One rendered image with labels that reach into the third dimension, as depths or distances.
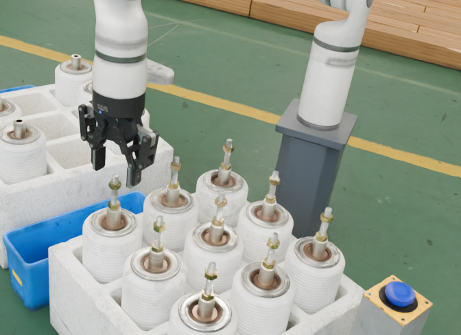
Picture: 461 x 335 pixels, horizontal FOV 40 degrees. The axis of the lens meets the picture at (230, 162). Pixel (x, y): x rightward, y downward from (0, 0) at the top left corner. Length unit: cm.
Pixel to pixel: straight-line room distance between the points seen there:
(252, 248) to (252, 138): 79
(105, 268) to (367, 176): 94
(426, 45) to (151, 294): 196
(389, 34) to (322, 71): 146
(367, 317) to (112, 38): 51
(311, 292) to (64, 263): 40
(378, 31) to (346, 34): 149
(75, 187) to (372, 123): 109
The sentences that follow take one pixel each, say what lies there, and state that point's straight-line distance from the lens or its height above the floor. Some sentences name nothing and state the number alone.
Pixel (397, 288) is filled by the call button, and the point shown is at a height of 33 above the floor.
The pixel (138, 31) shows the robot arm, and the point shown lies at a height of 59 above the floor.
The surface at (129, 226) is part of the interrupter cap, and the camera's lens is 103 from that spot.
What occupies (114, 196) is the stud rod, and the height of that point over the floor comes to 31.
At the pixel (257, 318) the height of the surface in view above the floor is 22.
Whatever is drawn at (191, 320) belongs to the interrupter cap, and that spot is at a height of 25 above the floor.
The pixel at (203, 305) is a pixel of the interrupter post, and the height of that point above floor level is 27.
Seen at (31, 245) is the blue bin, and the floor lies 7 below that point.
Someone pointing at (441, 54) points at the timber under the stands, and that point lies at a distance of 270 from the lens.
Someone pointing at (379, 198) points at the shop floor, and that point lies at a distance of 170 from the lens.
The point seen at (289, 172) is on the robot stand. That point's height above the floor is 19.
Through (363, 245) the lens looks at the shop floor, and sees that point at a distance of 151.
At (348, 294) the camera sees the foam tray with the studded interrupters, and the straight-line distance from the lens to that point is 109.
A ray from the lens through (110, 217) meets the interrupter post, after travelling 102.
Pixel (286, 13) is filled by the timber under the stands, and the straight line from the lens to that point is 275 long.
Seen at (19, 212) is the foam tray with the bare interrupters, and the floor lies 13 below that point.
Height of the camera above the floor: 89
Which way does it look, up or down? 32 degrees down
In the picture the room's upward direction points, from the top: 9 degrees clockwise
